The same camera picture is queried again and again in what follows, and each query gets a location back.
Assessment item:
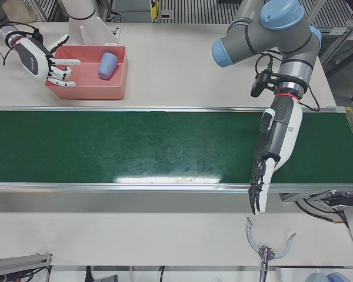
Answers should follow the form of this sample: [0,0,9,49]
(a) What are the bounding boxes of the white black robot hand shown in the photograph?
[15,34,82,88]
[248,93,304,216]

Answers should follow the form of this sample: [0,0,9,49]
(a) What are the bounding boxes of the light blue plastic cup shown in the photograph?
[97,52,119,80]

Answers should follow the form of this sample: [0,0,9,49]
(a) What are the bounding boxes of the pink plastic box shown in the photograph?
[44,45,127,100]

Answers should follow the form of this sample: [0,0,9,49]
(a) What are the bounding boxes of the black electronics box red lights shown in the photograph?
[326,190,353,207]

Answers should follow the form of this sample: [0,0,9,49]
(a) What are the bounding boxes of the white robot torso column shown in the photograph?
[58,0,121,47]

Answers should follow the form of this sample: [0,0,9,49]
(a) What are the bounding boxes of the grey claw grabber tool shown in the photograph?
[245,216,298,282]

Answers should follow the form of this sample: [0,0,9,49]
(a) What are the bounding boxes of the yellow black label tag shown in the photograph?
[149,0,162,22]

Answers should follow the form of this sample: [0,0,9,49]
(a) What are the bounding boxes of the grey roller rack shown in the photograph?
[160,0,242,24]

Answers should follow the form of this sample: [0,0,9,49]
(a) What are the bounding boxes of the blue rounded plastic object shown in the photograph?
[308,271,348,282]

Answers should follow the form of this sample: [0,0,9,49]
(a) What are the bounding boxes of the aluminium profile bar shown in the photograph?
[0,252,53,282]

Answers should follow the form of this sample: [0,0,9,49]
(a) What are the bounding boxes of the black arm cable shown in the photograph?
[0,22,41,66]

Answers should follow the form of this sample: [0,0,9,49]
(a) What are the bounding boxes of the green conveyor belt aluminium frame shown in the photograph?
[0,106,353,203]

